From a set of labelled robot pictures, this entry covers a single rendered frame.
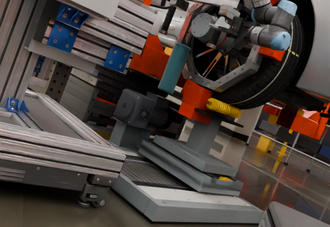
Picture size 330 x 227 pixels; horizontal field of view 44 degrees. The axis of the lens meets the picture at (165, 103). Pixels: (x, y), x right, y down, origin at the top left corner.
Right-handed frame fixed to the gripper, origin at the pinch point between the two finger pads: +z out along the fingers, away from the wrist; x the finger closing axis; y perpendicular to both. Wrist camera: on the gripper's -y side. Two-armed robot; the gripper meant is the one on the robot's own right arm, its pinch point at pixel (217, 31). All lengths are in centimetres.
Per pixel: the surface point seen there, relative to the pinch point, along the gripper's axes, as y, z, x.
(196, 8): 13.3, 39.2, -20.5
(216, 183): -68, -8, -34
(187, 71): -21.1, 26.7, -20.2
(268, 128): -45, 205, -427
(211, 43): -6.5, -1.3, 1.7
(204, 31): -0.5, 13.4, -6.0
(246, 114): -38, 271, -455
